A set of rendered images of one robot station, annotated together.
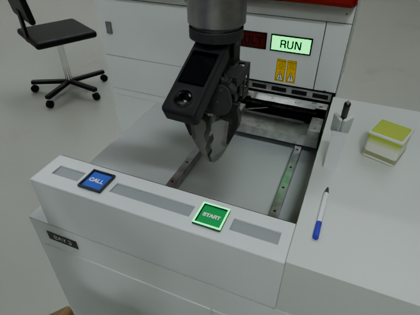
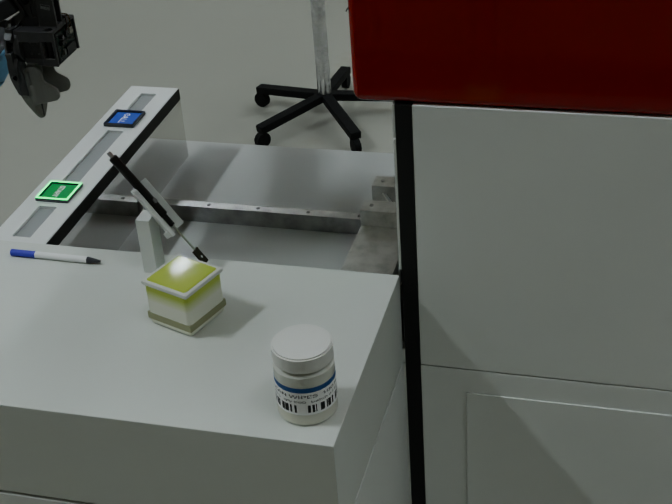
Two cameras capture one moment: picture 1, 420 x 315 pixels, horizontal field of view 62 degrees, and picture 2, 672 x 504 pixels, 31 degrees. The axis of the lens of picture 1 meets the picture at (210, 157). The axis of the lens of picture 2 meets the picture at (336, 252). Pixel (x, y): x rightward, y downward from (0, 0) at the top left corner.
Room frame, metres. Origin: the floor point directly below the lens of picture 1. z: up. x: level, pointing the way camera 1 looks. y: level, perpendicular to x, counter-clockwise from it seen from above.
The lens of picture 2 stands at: (0.71, -1.70, 1.86)
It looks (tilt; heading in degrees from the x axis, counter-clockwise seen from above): 32 degrees down; 84
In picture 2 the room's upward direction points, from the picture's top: 4 degrees counter-clockwise
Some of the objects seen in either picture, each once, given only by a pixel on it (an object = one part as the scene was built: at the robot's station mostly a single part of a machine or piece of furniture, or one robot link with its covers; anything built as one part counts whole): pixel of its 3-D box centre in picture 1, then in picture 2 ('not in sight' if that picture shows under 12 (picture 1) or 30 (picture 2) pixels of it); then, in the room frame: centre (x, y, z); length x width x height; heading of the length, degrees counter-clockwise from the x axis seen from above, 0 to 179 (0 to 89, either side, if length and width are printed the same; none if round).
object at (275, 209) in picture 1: (286, 181); not in sight; (0.69, -0.20, 0.84); 0.50 x 0.02 x 0.03; 157
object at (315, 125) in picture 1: (315, 128); not in sight; (0.86, -0.31, 0.89); 0.08 x 0.03 x 0.03; 157
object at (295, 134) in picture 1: (259, 125); (377, 255); (0.92, -0.16, 0.87); 0.36 x 0.08 x 0.03; 67
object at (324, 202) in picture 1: (322, 210); (55, 256); (0.46, -0.21, 0.97); 0.14 x 0.01 x 0.01; 156
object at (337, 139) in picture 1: (337, 137); (158, 227); (0.61, -0.27, 1.03); 0.06 x 0.04 x 0.13; 157
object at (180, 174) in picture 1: (194, 157); (283, 217); (0.80, 0.05, 0.84); 0.50 x 0.02 x 0.03; 157
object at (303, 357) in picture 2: not in sight; (304, 374); (0.77, -0.61, 1.01); 0.07 x 0.07 x 0.10
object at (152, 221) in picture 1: (155, 223); (99, 192); (0.50, 0.11, 0.89); 0.55 x 0.09 x 0.14; 67
